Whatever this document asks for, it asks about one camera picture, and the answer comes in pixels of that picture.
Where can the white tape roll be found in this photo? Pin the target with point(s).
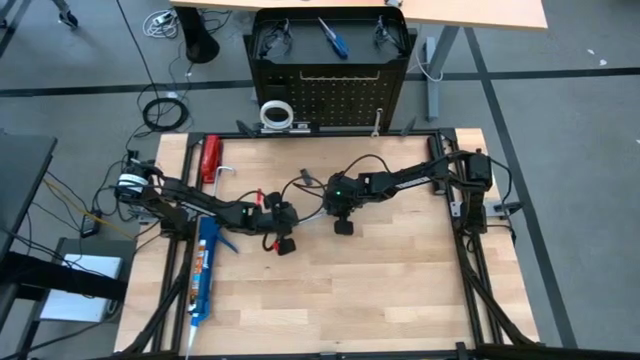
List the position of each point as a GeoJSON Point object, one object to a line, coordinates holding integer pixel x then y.
{"type": "Point", "coordinates": [263, 115]}

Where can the light wooden desk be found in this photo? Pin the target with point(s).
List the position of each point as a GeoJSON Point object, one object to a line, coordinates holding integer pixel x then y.
{"type": "Point", "coordinates": [475, 12]}

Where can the black flashlight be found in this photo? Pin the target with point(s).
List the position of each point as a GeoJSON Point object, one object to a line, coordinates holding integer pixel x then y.
{"type": "Point", "coordinates": [434, 145]}

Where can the black aluminium table frame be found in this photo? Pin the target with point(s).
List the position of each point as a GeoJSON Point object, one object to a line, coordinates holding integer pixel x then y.
{"type": "Point", "coordinates": [325, 134]}

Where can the black metal side stand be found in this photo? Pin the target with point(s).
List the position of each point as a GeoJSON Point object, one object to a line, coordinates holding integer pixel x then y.
{"type": "Point", "coordinates": [60, 277]}

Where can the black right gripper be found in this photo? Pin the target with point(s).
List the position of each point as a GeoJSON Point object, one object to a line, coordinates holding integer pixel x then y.
{"type": "Point", "coordinates": [342, 195]}

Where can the black side desk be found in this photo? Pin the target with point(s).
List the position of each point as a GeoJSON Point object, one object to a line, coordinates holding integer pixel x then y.
{"type": "Point", "coordinates": [20, 170]}

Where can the black pegboard tool cart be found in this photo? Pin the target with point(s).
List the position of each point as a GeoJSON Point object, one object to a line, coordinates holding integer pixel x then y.
{"type": "Point", "coordinates": [305, 62]}

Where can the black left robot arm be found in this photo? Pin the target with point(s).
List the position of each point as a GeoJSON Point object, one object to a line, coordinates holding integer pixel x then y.
{"type": "Point", "coordinates": [200, 202]}

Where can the white flat box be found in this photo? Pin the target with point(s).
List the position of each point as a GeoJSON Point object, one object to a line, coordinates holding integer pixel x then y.
{"type": "Point", "coordinates": [75, 305]}

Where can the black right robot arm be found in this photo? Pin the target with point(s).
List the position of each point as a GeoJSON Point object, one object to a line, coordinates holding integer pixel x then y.
{"type": "Point", "coordinates": [410, 180]}

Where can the red hand tool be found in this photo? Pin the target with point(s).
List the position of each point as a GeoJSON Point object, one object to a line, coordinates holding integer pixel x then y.
{"type": "Point", "coordinates": [211, 155]}

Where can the blue caulking gun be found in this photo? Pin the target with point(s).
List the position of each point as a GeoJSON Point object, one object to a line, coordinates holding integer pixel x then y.
{"type": "Point", "coordinates": [202, 280]}

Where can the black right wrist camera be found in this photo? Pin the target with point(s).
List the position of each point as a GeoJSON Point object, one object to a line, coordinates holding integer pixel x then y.
{"type": "Point", "coordinates": [344, 227]}

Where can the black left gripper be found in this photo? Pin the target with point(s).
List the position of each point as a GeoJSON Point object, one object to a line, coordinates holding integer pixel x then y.
{"type": "Point", "coordinates": [280, 215]}

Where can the black safety glasses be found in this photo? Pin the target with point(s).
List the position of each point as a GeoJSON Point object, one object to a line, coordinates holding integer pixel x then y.
{"type": "Point", "coordinates": [275, 40]}
{"type": "Point", "coordinates": [385, 32]}

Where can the silver hex key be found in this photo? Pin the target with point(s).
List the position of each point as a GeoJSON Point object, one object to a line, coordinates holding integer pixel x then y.
{"type": "Point", "coordinates": [227, 168]}

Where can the black power adapter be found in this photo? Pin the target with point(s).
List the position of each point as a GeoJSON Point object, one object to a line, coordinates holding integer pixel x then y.
{"type": "Point", "coordinates": [90, 226]}

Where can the black desk leg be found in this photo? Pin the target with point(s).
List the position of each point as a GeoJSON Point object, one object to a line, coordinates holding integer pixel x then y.
{"type": "Point", "coordinates": [200, 45]}

